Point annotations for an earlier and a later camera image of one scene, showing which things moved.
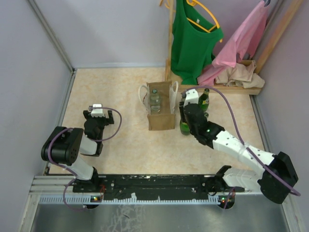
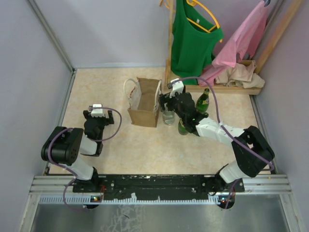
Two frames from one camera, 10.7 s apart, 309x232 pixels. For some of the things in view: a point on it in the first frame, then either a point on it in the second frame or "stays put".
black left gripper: [107, 120] stays put
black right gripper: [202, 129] to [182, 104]
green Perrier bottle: [206, 115] stays put
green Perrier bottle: [203, 100] stays put
